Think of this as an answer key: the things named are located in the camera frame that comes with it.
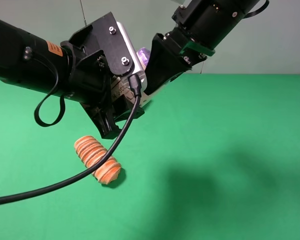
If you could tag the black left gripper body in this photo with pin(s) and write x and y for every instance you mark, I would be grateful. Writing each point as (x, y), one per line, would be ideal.
(95, 58)

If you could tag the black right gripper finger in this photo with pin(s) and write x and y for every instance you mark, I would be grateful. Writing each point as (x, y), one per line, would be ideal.
(163, 66)

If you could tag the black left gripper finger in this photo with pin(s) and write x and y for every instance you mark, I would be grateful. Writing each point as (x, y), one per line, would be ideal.
(130, 110)
(102, 116)

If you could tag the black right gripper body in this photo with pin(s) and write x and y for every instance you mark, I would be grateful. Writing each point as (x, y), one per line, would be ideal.
(185, 46)

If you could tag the white purple cylindrical roll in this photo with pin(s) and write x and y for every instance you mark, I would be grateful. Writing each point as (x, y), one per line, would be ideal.
(143, 55)

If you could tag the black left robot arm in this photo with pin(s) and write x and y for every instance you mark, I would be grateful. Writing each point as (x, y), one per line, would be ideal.
(30, 62)

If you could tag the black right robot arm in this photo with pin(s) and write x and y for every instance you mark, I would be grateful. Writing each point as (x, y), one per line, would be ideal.
(199, 28)

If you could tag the orange ridged toy carrot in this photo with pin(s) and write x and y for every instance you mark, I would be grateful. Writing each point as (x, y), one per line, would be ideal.
(91, 151)

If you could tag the green table cloth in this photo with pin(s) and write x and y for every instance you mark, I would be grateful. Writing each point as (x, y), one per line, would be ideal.
(215, 157)

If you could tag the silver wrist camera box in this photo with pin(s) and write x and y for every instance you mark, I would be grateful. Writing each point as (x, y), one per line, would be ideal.
(121, 85)

